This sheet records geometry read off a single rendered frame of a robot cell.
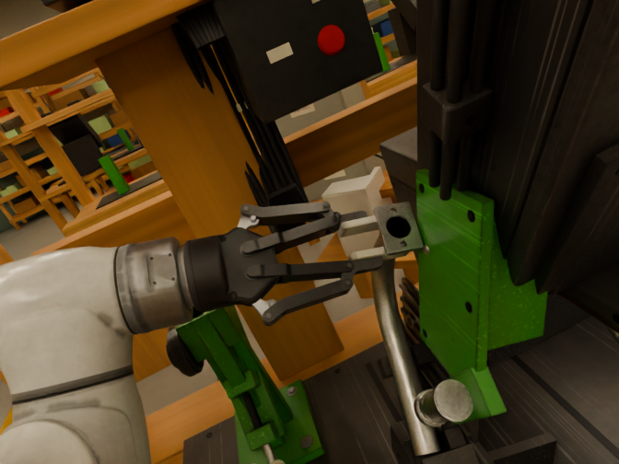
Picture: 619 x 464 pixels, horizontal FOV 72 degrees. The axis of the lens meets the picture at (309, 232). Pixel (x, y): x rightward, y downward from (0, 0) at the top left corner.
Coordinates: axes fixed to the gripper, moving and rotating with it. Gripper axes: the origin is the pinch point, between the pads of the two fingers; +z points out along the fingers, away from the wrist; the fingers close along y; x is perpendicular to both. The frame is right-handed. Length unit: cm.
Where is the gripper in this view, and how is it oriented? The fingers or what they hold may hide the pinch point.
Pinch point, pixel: (375, 238)
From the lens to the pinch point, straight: 47.7
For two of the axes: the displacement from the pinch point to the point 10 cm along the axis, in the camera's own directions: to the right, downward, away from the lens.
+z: 9.7, -1.9, 1.7
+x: -0.8, 3.8, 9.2
